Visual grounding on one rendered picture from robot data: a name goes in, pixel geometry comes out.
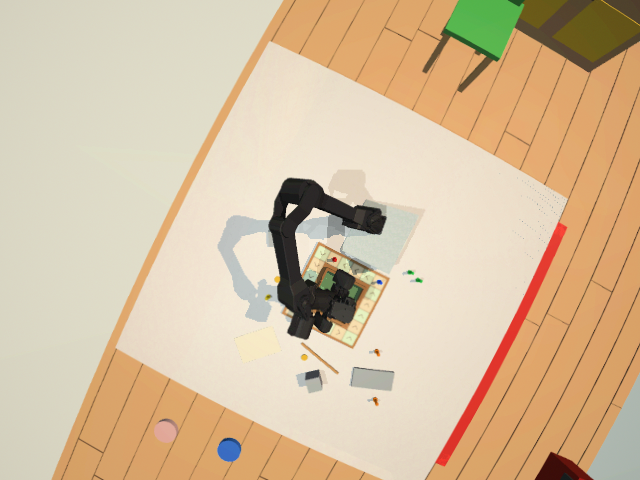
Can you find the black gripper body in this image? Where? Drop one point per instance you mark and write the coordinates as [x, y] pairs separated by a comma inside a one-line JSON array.
[[343, 280]]

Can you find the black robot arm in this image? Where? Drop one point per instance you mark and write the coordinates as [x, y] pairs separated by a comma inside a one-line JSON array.
[[293, 292]]

